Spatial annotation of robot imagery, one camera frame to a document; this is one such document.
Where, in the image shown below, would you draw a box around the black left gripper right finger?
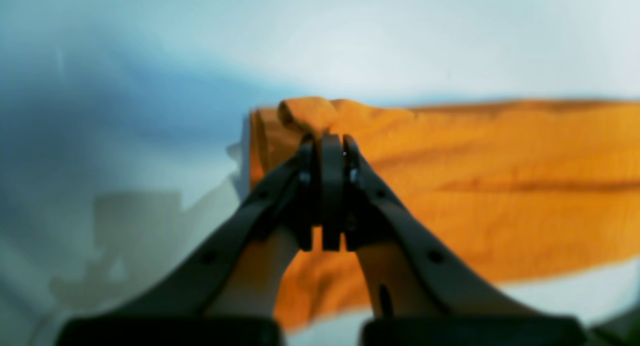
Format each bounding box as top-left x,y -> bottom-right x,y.
330,135 -> 586,346

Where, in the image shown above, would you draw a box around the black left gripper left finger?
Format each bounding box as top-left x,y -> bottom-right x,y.
55,135 -> 320,346

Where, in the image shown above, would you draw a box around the orange t-shirt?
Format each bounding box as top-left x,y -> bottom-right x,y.
250,97 -> 640,323

